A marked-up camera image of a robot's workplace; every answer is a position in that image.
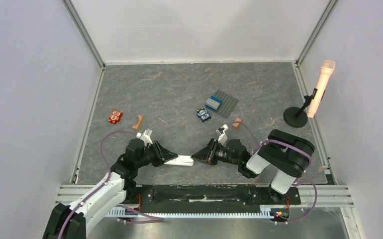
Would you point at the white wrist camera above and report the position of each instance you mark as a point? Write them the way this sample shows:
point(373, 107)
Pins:
point(145, 136)
point(221, 132)

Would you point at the grey lego baseplate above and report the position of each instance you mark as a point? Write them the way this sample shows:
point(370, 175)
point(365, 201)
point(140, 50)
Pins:
point(228, 103)

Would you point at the small brown wooden block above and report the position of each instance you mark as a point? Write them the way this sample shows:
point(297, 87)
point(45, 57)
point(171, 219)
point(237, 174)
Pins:
point(237, 122)

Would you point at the red owl toy block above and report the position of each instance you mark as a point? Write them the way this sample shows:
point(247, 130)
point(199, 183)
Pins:
point(115, 117)

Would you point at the white remote control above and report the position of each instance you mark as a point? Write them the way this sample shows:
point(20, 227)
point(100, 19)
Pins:
point(181, 160)

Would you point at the grey lego brick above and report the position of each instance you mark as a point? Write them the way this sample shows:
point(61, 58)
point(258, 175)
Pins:
point(207, 105)

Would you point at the blue lego brick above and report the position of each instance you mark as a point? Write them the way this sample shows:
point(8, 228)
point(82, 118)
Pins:
point(217, 99)

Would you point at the black microphone stand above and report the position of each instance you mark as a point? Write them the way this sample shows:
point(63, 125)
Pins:
point(297, 117)

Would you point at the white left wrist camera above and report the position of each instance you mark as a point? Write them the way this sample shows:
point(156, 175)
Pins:
point(145, 136)

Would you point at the large wooden block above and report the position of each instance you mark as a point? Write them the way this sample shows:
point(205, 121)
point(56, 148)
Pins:
point(139, 122)

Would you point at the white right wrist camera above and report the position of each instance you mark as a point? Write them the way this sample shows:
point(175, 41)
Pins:
point(221, 132)

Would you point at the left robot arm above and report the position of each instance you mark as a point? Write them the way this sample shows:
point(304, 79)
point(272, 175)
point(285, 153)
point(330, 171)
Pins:
point(77, 219)

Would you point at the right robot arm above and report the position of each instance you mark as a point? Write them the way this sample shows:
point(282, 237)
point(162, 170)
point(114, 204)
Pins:
point(290, 154)

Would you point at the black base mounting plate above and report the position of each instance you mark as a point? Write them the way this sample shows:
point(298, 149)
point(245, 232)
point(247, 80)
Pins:
point(209, 198)

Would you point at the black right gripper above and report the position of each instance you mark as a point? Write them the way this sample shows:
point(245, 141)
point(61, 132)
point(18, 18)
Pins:
point(213, 152)

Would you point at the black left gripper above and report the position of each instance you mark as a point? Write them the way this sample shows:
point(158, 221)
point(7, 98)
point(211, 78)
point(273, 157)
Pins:
point(162, 155)

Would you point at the white cable duct strip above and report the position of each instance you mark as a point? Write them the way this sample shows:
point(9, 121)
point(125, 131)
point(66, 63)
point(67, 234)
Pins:
point(263, 213)

